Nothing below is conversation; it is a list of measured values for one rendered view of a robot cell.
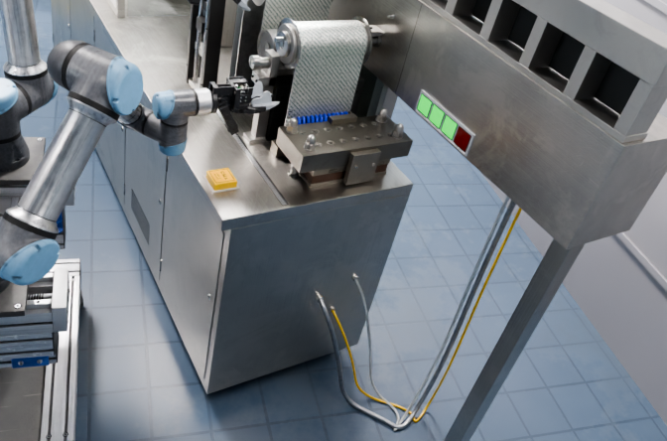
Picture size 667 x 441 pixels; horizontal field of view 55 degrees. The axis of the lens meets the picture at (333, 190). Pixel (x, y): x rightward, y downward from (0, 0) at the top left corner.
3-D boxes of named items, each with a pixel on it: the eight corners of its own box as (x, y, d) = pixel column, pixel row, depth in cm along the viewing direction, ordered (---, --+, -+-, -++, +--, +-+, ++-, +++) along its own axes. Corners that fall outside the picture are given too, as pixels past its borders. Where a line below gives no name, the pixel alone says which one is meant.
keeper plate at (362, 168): (342, 181, 197) (350, 152, 191) (369, 177, 202) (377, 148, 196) (346, 186, 196) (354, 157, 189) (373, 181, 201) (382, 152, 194)
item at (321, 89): (285, 120, 198) (295, 67, 187) (348, 113, 209) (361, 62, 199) (286, 121, 197) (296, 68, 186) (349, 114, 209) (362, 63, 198)
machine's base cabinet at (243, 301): (53, 72, 387) (45, -74, 336) (158, 66, 419) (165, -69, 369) (202, 412, 226) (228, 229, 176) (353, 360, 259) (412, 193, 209)
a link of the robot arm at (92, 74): (-7, 264, 145) (105, 55, 151) (46, 293, 142) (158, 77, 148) (-46, 260, 133) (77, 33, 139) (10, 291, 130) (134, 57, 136)
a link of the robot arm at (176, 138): (159, 135, 189) (161, 103, 182) (192, 150, 186) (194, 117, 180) (142, 146, 182) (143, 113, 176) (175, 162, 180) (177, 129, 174)
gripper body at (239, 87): (256, 88, 180) (215, 91, 174) (252, 114, 185) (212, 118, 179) (245, 75, 185) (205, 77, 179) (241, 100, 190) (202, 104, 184)
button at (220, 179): (204, 177, 186) (205, 170, 185) (227, 173, 190) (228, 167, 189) (213, 191, 182) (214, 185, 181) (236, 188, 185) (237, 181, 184)
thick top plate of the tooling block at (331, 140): (275, 143, 196) (278, 126, 192) (381, 129, 216) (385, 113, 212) (299, 173, 185) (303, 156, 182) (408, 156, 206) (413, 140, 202)
